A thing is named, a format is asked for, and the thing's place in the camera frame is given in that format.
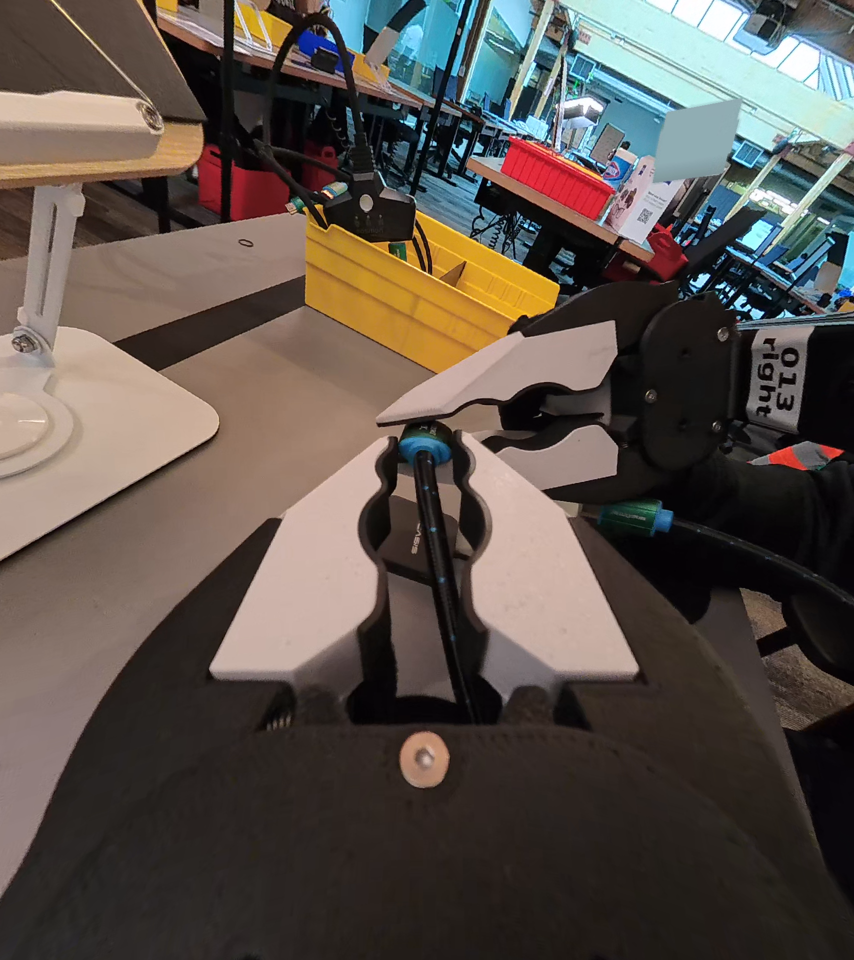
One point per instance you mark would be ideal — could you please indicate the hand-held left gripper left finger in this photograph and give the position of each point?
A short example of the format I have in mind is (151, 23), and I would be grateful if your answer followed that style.
(299, 592)

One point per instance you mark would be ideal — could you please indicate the red plastic bin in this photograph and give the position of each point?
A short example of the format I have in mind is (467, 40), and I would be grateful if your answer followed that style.
(554, 176)
(243, 187)

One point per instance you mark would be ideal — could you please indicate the black square hub adapter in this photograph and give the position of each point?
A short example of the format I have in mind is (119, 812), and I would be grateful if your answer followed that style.
(410, 551)

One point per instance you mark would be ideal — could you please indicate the cardboard bin divider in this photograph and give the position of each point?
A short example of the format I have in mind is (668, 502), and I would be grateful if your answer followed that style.
(453, 275)

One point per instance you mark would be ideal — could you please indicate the blue plastic bin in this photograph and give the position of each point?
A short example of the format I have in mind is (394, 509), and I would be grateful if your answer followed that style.
(326, 49)

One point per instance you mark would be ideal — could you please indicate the white printed sign card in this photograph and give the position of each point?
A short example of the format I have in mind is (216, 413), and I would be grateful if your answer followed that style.
(644, 202)

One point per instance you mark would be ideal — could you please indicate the person's right hand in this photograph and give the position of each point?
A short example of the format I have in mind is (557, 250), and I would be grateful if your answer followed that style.
(719, 502)

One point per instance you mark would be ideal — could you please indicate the white stand with wooden board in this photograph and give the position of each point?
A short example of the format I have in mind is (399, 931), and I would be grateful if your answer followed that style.
(97, 420)

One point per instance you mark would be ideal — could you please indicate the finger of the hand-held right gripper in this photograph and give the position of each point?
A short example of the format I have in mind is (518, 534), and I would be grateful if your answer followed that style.
(517, 367)
(577, 457)

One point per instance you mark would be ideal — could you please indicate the black mesh office chair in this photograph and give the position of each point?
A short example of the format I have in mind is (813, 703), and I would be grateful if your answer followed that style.
(847, 630)

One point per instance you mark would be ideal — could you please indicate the person's right forearm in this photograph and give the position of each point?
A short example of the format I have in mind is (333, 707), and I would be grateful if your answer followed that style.
(847, 525)

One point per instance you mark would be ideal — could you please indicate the yellow plastic storage bin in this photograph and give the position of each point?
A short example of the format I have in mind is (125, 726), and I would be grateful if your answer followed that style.
(397, 315)

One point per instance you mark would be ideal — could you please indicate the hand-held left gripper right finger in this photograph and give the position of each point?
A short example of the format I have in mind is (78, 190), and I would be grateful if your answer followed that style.
(547, 592)

